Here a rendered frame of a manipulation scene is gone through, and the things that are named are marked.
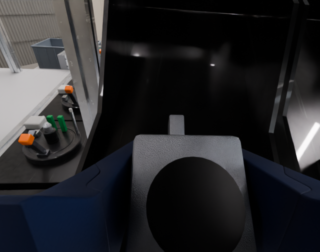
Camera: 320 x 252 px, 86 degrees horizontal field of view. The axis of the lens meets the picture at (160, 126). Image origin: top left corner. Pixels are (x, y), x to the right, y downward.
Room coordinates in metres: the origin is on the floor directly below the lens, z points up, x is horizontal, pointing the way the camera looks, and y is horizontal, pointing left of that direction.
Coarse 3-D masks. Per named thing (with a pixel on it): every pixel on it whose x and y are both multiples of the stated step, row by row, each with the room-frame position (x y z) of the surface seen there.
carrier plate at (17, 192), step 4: (0, 192) 0.19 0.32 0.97; (4, 192) 0.19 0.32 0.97; (8, 192) 0.19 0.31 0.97; (12, 192) 0.19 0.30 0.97; (16, 192) 0.19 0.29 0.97; (20, 192) 0.19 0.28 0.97; (24, 192) 0.19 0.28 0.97; (28, 192) 0.19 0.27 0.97; (32, 192) 0.19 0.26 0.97; (36, 192) 0.19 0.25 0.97
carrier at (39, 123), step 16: (32, 128) 0.40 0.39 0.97; (48, 128) 0.33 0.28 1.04; (64, 128) 0.37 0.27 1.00; (80, 128) 0.42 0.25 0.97; (16, 144) 0.33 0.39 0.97; (48, 144) 0.32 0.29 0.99; (64, 144) 0.32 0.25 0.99; (80, 144) 0.34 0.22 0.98; (0, 160) 0.27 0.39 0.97; (16, 160) 0.27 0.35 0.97; (32, 160) 0.27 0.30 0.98; (48, 160) 0.27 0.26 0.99; (64, 160) 0.29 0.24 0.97; (0, 176) 0.23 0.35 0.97; (16, 176) 0.23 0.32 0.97; (32, 176) 0.23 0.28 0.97; (48, 176) 0.24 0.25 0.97; (64, 176) 0.24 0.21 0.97
